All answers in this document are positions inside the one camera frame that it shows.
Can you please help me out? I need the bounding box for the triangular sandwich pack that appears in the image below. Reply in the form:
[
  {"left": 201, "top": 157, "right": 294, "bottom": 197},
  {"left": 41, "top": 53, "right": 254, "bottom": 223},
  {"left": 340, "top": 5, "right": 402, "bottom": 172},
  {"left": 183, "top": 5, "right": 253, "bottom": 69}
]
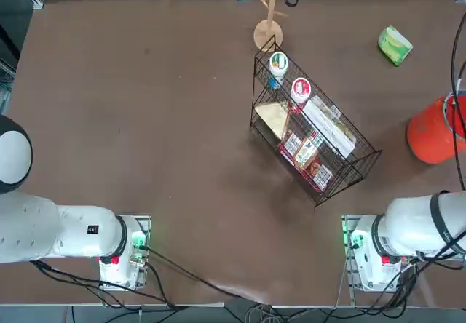
[{"left": 253, "top": 100, "right": 292, "bottom": 140}]

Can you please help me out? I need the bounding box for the green tissue pack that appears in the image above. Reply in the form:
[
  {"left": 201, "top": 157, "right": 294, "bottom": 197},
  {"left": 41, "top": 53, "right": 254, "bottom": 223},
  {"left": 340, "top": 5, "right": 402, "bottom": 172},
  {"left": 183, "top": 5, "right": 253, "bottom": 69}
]
[{"left": 377, "top": 24, "right": 414, "bottom": 68}]

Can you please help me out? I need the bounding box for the orange round bin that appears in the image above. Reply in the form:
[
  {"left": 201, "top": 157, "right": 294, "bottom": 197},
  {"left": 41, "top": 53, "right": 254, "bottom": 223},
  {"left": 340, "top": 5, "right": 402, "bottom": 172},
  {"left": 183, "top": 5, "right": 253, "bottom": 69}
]
[{"left": 406, "top": 95, "right": 466, "bottom": 164}]

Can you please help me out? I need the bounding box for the white tub red lid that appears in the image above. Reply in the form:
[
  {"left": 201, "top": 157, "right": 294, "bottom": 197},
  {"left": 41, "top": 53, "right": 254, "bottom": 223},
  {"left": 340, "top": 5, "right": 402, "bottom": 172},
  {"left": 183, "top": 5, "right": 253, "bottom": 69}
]
[{"left": 290, "top": 77, "right": 313, "bottom": 104}]

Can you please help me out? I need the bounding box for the red tartan shortbread box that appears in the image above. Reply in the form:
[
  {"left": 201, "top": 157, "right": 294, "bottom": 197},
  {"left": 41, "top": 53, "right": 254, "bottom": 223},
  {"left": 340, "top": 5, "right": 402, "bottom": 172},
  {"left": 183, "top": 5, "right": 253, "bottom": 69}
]
[{"left": 278, "top": 132, "right": 333, "bottom": 193}]

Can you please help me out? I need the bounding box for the white tub green lid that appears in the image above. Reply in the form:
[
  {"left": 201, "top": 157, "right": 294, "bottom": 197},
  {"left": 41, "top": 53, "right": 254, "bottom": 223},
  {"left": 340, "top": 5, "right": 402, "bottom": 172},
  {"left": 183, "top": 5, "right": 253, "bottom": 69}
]
[{"left": 269, "top": 52, "right": 289, "bottom": 80}]

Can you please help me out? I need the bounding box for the long yellow cracker box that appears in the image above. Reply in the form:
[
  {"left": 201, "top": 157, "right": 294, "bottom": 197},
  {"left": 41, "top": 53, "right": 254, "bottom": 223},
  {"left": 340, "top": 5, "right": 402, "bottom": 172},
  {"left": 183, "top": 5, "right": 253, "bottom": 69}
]
[{"left": 302, "top": 95, "right": 357, "bottom": 159}]

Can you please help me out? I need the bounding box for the wooden mug tree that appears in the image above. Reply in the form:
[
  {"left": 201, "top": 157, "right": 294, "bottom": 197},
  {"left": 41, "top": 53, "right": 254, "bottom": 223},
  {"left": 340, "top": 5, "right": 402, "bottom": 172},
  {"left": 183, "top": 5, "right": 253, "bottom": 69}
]
[{"left": 253, "top": 0, "right": 288, "bottom": 52}]

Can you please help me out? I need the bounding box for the black table cable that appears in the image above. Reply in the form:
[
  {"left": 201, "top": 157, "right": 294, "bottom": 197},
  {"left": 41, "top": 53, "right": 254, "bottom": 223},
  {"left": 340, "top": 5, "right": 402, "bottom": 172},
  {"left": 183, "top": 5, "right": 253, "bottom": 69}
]
[{"left": 143, "top": 244, "right": 272, "bottom": 305}]

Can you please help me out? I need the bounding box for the black wire shelf rack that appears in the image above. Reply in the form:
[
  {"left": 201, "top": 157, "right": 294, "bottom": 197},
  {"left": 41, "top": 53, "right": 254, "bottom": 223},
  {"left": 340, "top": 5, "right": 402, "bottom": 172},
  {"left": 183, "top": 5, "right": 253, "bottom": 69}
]
[{"left": 250, "top": 34, "right": 383, "bottom": 207}]

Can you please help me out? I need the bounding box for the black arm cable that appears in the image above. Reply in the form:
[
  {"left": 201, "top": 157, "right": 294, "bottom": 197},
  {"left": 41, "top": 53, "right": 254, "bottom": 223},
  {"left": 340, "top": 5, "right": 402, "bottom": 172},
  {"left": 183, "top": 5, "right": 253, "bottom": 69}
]
[{"left": 414, "top": 9, "right": 466, "bottom": 266}]

